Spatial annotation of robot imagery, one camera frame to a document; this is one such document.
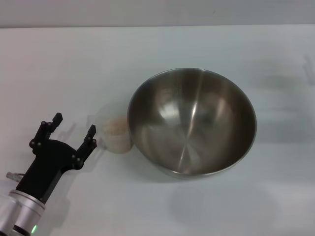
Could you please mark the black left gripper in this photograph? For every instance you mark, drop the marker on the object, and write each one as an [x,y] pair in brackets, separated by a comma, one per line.
[49,162]

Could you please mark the large stainless steel bowl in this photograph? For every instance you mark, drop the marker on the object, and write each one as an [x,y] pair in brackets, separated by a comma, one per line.
[197,123]

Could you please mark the white rice grains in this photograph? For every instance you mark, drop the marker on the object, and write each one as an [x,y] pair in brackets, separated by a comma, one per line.
[115,127]

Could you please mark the clear plastic measuring cup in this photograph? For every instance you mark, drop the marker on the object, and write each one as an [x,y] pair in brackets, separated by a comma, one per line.
[116,145]

